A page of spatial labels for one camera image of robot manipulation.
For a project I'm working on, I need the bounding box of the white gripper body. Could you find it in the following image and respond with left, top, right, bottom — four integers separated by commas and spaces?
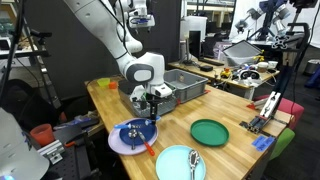
130, 84, 172, 102

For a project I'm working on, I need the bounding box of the blue handled fork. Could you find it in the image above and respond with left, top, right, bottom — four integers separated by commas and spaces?
144, 116, 161, 126

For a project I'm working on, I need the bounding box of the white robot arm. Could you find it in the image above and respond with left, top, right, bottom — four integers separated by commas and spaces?
63, 0, 172, 121

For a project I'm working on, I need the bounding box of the dark blue plate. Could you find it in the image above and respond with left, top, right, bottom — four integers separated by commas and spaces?
119, 119, 157, 145

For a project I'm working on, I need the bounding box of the silver spoon on dark plate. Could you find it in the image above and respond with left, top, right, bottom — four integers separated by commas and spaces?
128, 129, 137, 150

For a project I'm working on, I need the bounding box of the lavender plate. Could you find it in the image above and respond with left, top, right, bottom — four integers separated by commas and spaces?
108, 118, 158, 155

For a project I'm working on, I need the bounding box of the light blue plate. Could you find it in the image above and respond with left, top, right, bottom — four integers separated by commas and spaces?
156, 145, 206, 180

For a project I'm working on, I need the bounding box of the dark green plate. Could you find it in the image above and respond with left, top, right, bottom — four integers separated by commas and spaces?
190, 119, 229, 146

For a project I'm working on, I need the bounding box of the silver spoon on light plate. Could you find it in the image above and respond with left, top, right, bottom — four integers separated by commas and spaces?
188, 150, 200, 180

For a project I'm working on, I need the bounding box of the metal dish drying rack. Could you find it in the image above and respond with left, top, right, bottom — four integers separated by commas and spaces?
118, 80, 177, 118

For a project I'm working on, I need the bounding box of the grey plastic bin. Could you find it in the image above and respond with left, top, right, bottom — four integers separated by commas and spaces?
164, 69, 208, 103

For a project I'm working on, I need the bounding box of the orange cube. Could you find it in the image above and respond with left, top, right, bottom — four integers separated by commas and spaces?
108, 82, 118, 89

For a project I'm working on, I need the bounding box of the orange plastic cup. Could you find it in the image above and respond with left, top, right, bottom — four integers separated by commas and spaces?
30, 124, 55, 147

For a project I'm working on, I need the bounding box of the blue handled spoon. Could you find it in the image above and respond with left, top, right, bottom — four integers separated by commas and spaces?
114, 124, 141, 129

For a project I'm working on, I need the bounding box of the red handled knife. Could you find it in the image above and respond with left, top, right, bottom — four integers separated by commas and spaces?
138, 131, 155, 156

